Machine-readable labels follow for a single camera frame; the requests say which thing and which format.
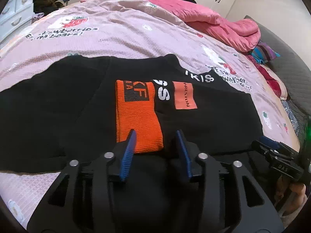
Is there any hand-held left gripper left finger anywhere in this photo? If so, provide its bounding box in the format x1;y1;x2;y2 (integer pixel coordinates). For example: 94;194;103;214
27;129;138;233

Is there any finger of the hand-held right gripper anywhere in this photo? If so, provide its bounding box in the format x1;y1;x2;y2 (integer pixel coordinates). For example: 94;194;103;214
251;136;280;157

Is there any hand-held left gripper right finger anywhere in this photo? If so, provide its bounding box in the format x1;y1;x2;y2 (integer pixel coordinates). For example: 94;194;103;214
175;129;285;233

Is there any black sweater with orange patch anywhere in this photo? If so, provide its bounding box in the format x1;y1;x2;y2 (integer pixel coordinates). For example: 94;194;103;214
0;53;265;233

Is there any dark clothes pile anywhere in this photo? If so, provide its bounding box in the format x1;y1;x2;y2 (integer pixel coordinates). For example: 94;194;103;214
33;0;57;15

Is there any person's right hand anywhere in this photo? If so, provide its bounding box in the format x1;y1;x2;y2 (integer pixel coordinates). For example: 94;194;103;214
274;175;307;214

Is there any beige bed blanket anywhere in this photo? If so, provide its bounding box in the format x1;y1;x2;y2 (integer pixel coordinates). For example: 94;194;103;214
262;73;302;151

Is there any blue patterned cloth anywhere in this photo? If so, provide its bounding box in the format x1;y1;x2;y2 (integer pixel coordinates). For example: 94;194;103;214
282;99;303;137

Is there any red cloth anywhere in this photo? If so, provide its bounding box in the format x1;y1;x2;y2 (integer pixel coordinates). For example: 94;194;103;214
245;55;287;100

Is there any grey padded headboard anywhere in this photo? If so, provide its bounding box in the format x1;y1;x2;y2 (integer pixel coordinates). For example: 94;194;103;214
243;16;311;117

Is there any purple blue striped cloth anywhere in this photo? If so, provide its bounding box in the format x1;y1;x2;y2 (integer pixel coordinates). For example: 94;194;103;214
250;41;280;65

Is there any pink strawberry printed bedsheet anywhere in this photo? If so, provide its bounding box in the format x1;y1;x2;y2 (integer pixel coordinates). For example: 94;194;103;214
0;0;302;229

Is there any pink quilt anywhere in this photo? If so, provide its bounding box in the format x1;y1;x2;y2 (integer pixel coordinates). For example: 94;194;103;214
97;0;261;52

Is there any white drawer cabinet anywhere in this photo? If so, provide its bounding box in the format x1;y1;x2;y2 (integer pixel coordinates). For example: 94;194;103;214
0;0;34;44

